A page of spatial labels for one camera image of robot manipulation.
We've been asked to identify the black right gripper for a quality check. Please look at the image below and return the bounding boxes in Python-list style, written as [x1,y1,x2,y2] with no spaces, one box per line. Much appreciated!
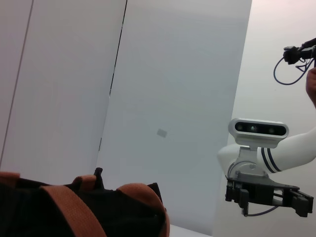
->
[224,171,315,218]

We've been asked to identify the black food bag orange straps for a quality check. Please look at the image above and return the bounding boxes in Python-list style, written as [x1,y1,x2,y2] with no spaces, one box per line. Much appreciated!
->
[0,167,171,237]

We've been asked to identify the person's hand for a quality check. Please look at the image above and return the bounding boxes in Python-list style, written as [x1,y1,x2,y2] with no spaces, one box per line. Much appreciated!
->
[305,67,316,110]

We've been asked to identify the black hand-held device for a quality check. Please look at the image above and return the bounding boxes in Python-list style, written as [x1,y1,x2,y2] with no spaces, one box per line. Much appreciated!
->
[283,37,316,65]

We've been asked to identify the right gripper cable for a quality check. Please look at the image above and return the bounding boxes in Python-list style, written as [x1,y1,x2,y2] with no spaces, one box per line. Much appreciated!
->
[243,205,279,218]

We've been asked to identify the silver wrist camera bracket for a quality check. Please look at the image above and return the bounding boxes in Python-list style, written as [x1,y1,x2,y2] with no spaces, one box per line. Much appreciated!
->
[227,146,270,179]

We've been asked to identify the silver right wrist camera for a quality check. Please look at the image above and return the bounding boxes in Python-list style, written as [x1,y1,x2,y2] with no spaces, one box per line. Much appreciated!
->
[227,118,289,149]

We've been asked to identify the blue looped cable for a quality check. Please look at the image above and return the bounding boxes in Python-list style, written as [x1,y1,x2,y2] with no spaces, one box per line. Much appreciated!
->
[273,55,312,86]

